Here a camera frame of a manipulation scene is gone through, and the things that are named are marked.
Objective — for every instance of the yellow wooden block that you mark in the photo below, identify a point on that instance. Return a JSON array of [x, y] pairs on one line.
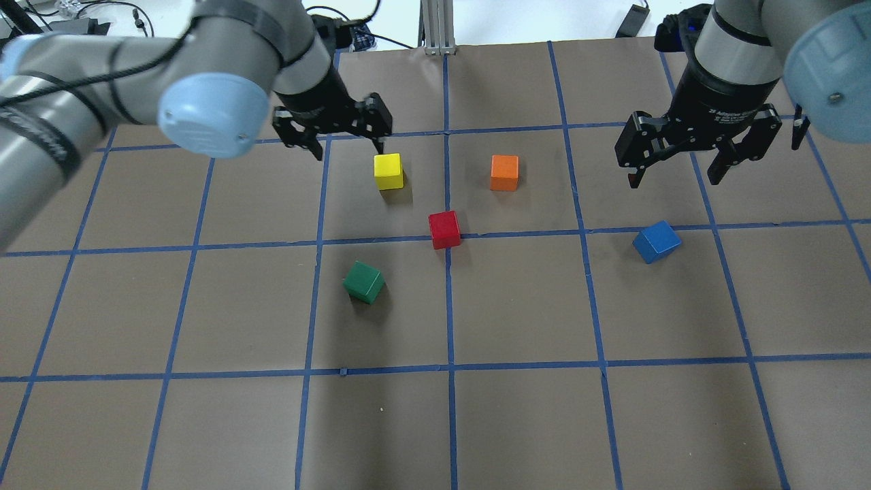
[[388, 171]]

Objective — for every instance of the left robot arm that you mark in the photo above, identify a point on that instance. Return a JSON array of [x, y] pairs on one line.
[[208, 90]]

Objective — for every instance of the green wooden block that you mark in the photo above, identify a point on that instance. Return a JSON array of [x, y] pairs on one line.
[[363, 282]]

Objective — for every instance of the blue wooden block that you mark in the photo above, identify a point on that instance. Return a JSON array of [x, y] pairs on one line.
[[656, 242]]

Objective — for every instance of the red wooden block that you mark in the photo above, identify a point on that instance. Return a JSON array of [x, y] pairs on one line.
[[444, 229]]

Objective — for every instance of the black power adapter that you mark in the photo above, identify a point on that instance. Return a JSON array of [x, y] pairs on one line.
[[633, 21]]

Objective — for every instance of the aluminium frame post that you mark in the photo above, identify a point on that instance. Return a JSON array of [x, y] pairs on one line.
[[436, 28]]

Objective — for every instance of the orange wooden block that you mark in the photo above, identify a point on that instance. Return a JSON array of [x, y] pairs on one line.
[[505, 172]]

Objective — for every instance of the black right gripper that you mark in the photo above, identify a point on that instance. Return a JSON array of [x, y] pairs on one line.
[[720, 95]]

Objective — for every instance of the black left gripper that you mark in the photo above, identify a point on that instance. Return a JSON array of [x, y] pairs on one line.
[[322, 97]]

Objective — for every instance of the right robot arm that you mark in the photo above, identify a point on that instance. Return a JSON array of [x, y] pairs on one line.
[[737, 52]]

